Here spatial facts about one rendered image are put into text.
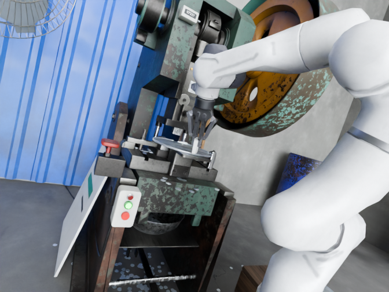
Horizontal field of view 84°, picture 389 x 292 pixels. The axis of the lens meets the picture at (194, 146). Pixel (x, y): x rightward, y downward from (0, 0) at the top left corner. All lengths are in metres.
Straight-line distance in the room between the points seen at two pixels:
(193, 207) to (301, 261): 0.58
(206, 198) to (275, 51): 0.71
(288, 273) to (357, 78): 0.39
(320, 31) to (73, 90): 1.93
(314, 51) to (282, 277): 0.47
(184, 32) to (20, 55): 1.50
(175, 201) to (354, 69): 0.78
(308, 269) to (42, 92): 2.09
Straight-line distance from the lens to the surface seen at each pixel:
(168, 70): 0.97
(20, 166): 2.34
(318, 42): 0.55
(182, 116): 1.02
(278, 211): 0.44
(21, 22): 1.20
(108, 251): 0.95
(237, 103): 1.38
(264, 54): 0.57
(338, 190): 0.46
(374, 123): 0.46
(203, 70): 0.65
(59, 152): 2.26
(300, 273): 0.55
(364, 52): 0.44
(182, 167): 1.00
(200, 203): 1.04
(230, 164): 2.84
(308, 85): 1.07
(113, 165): 0.84
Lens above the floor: 0.92
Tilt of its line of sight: 6 degrees down
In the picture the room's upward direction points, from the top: 17 degrees clockwise
